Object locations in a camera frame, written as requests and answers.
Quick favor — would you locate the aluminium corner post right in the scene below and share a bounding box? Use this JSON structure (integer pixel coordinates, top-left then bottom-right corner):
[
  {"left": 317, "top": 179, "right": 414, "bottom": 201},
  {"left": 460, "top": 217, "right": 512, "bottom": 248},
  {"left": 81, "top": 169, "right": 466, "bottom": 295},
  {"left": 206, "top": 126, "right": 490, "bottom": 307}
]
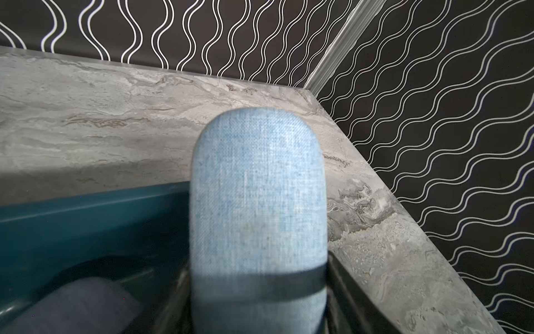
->
[{"left": 304, "top": 0, "right": 386, "bottom": 97}]

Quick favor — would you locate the light blue glasses case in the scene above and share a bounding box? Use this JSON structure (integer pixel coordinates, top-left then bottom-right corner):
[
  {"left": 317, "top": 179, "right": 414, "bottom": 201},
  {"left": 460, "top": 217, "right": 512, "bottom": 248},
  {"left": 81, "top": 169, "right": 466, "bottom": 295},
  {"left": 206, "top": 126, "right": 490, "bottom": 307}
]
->
[{"left": 189, "top": 108, "right": 328, "bottom": 333}]

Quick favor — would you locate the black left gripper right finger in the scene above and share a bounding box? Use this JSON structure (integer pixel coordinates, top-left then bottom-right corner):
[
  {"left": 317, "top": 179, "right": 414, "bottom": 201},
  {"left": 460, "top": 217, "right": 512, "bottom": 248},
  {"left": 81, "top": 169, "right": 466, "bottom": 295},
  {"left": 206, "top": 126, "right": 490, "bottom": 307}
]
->
[{"left": 325, "top": 251, "right": 400, "bottom": 334}]

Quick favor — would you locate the purple glasses case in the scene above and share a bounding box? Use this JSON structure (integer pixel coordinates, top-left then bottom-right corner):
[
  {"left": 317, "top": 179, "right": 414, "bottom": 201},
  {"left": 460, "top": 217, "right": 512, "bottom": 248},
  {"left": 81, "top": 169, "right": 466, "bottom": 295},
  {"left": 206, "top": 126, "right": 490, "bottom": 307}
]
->
[{"left": 1, "top": 277, "right": 143, "bottom": 333}]

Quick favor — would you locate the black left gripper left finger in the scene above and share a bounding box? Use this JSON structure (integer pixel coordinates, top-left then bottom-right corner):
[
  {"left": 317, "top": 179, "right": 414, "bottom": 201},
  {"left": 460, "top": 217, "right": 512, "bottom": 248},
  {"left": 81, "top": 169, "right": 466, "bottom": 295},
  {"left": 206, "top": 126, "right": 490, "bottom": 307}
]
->
[{"left": 150, "top": 267, "right": 193, "bottom": 333}]

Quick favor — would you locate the teal plastic storage box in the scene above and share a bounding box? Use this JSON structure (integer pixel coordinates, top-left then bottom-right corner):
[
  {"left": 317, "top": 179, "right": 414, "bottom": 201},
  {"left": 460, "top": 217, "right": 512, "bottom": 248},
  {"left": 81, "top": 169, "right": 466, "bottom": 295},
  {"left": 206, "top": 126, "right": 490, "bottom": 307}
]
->
[{"left": 1, "top": 182, "right": 189, "bottom": 333}]

